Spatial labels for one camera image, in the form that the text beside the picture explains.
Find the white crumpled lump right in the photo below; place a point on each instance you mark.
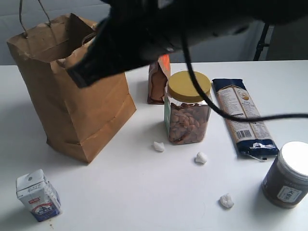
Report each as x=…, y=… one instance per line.
x=226, y=201

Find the brown pouch orange label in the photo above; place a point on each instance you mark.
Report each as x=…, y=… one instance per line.
x=159, y=73

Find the white crumpled lump left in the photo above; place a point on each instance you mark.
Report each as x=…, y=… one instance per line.
x=159, y=146

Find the almond jar yellow lid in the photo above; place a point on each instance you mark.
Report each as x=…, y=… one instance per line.
x=186, y=114

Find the white crumpled lump middle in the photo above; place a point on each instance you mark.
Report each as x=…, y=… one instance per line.
x=201, y=158

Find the dark blue noodle package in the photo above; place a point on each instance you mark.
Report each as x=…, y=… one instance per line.
x=251, y=139

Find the white blue milk carton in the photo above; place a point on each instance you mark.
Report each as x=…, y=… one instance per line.
x=38, y=195

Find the black light stand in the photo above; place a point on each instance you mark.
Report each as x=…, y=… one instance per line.
x=261, y=43

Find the white crumpled lump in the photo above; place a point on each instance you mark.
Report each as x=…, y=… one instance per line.
x=201, y=158
x=226, y=201
x=159, y=146

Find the dark jar white lid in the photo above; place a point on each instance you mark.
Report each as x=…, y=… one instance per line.
x=286, y=182

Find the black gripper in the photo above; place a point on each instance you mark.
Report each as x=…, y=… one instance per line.
x=134, y=34

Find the brown paper bag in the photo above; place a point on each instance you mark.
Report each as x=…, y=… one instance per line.
x=77, y=122

